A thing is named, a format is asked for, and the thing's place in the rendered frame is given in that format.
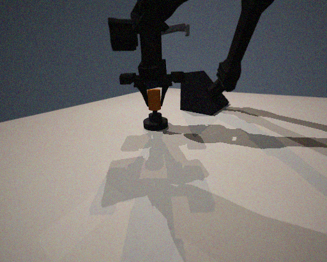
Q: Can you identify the orange knob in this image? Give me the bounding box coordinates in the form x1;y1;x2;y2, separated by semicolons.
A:
148;89;161;111

